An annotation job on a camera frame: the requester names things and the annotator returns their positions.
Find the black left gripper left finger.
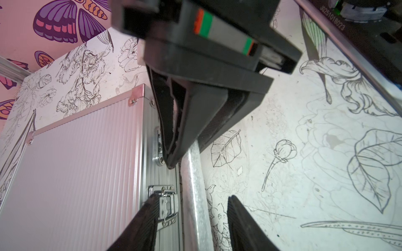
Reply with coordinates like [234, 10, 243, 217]
[109, 195, 160, 251]

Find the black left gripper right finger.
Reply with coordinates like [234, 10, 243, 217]
[227, 195, 279, 251]

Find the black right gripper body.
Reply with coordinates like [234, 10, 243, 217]
[110, 1, 301, 94]

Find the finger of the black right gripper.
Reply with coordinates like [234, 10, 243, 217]
[198, 90, 265, 152]
[147, 66, 229, 168]

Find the pink square poker case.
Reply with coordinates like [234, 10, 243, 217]
[0, 84, 216, 251]

